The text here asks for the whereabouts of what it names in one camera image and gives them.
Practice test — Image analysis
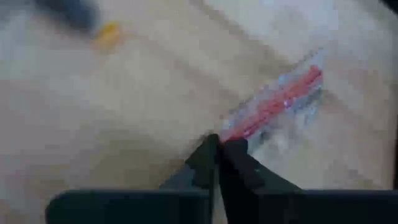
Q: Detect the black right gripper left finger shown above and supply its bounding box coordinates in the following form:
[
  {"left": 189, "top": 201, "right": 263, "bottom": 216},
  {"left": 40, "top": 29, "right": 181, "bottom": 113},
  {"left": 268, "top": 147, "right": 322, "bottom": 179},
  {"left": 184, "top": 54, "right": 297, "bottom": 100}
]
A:
[{"left": 159, "top": 133, "right": 220, "bottom": 191}]

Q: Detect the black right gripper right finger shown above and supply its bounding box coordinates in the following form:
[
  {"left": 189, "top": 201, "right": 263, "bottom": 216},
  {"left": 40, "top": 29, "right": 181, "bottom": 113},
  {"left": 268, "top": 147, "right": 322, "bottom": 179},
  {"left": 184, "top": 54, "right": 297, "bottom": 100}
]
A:
[{"left": 219, "top": 138, "right": 302, "bottom": 224}]

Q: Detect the yellow tape tag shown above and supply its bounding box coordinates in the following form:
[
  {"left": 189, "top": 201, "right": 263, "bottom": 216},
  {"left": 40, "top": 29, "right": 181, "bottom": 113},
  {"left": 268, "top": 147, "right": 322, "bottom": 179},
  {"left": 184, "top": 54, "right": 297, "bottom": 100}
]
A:
[{"left": 91, "top": 20, "right": 123, "bottom": 54}]

